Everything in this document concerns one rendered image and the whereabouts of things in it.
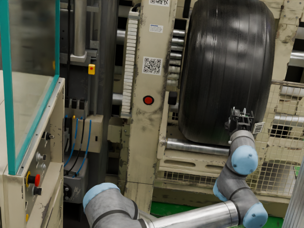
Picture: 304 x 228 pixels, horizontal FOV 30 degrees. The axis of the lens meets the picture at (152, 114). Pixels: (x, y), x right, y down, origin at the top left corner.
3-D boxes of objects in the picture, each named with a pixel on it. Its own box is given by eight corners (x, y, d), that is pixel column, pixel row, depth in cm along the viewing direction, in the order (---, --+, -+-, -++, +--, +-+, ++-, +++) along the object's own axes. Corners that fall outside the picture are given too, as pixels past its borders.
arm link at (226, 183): (222, 210, 168) (237, 181, 164) (206, 186, 177) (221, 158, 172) (243, 211, 172) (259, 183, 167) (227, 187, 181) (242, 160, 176)
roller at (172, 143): (163, 147, 232) (164, 136, 233) (163, 148, 237) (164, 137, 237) (248, 158, 232) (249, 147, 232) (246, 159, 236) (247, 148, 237)
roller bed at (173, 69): (139, 84, 272) (144, 27, 256) (142, 69, 285) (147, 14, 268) (179, 89, 272) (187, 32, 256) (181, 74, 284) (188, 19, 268)
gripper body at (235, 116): (253, 110, 186) (256, 126, 175) (248, 133, 190) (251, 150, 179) (230, 107, 186) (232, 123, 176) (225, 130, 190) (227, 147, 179)
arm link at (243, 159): (226, 172, 166) (239, 149, 162) (224, 154, 175) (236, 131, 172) (251, 182, 166) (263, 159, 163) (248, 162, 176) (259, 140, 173)
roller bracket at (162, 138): (156, 159, 233) (158, 140, 227) (162, 108, 266) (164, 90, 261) (163, 160, 233) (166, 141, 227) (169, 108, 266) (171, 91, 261)
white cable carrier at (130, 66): (121, 117, 238) (129, 11, 212) (122, 111, 242) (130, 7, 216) (131, 119, 238) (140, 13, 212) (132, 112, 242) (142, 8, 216)
